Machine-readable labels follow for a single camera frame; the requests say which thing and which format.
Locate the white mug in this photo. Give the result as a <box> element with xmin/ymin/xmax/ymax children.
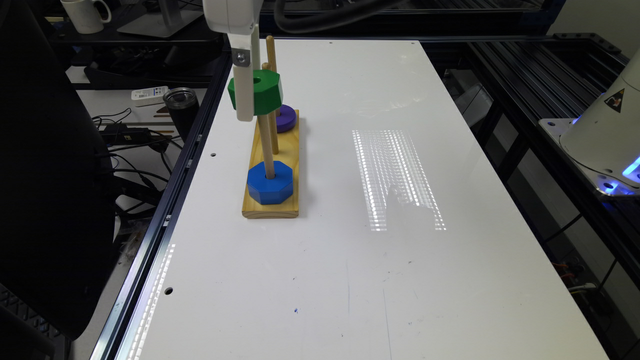
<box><xmin>61</xmin><ymin>0</ymin><xmax>112</xmax><ymax>35</ymax></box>

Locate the rear wooden peg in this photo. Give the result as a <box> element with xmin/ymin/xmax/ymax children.
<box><xmin>265</xmin><ymin>34</ymin><xmax>282</xmax><ymax>118</ymax></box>

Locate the black tumbler cup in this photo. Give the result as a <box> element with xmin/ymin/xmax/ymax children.
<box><xmin>163</xmin><ymin>87</ymin><xmax>199</xmax><ymax>142</ymax></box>

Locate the black office chair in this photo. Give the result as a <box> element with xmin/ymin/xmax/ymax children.
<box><xmin>1</xmin><ymin>1</ymin><xmax>115</xmax><ymax>339</ymax></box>

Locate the purple round block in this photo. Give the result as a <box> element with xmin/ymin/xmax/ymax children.
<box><xmin>276</xmin><ymin>105</ymin><xmax>297</xmax><ymax>133</ymax></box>

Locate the wooden peg base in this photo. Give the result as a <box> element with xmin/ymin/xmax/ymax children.
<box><xmin>242</xmin><ymin>110</ymin><xmax>300</xmax><ymax>219</ymax></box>

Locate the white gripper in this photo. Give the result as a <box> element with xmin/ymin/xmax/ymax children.
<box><xmin>202</xmin><ymin>0</ymin><xmax>263</xmax><ymax>122</ymax></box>

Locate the front wooden peg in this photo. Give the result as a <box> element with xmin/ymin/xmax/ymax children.
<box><xmin>257</xmin><ymin>115</ymin><xmax>275</xmax><ymax>180</ymax></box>

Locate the middle wooden peg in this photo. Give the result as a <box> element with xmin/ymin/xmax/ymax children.
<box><xmin>261</xmin><ymin>61</ymin><xmax>280</xmax><ymax>156</ymax></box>

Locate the blue octagonal block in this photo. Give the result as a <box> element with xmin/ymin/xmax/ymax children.
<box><xmin>247</xmin><ymin>161</ymin><xmax>294</xmax><ymax>205</ymax></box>

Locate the monitor stand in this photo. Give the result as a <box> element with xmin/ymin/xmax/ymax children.
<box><xmin>117</xmin><ymin>0</ymin><xmax>203</xmax><ymax>39</ymax></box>

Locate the green octagonal block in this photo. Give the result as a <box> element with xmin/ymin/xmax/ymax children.
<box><xmin>227</xmin><ymin>70</ymin><xmax>283</xmax><ymax>116</ymax></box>

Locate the white remote control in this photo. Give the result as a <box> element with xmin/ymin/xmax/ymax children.
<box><xmin>131</xmin><ymin>86</ymin><xmax>169</xmax><ymax>101</ymax></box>

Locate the wooden peg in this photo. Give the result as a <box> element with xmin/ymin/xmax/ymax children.
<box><xmin>257</xmin><ymin>115</ymin><xmax>275</xmax><ymax>180</ymax></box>
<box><xmin>261</xmin><ymin>61</ymin><xmax>280</xmax><ymax>156</ymax></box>
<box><xmin>265</xmin><ymin>34</ymin><xmax>282</xmax><ymax>118</ymax></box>

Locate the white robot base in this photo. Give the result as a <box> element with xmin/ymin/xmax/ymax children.
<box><xmin>538</xmin><ymin>54</ymin><xmax>639</xmax><ymax>197</ymax></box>

